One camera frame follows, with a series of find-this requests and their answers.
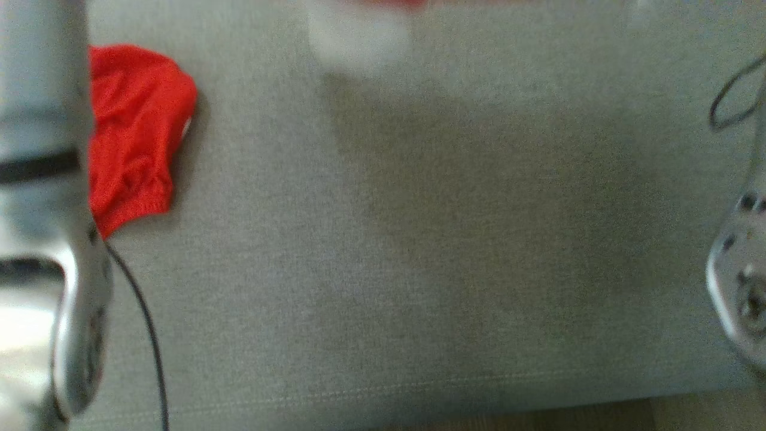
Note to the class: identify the red white sports shorts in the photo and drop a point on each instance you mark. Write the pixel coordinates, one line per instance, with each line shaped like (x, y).
(134, 131)

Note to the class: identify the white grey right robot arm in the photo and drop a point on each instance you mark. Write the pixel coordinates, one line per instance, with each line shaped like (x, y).
(739, 281)

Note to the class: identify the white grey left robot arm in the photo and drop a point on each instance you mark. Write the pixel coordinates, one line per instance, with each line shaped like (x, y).
(42, 78)

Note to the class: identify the grey sofa seat cushion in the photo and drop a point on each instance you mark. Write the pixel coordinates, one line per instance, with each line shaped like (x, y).
(419, 251)

